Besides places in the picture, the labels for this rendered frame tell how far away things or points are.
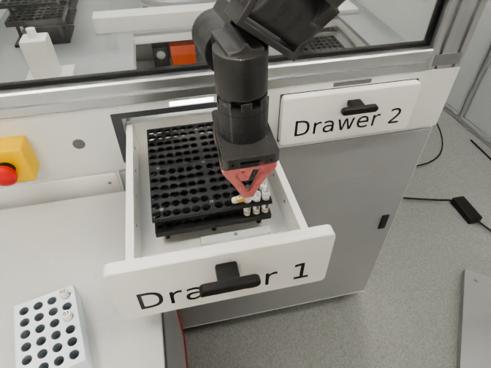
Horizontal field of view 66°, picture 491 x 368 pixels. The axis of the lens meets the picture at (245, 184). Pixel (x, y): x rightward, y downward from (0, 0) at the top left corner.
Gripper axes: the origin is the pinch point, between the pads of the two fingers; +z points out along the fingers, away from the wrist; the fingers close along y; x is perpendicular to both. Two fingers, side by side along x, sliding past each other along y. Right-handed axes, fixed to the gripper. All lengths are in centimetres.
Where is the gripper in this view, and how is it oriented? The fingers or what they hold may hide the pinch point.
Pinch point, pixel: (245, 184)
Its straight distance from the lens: 51.7
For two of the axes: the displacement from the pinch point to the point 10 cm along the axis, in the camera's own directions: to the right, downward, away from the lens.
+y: 1.9, 6.9, -7.0
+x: 9.8, -1.5, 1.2
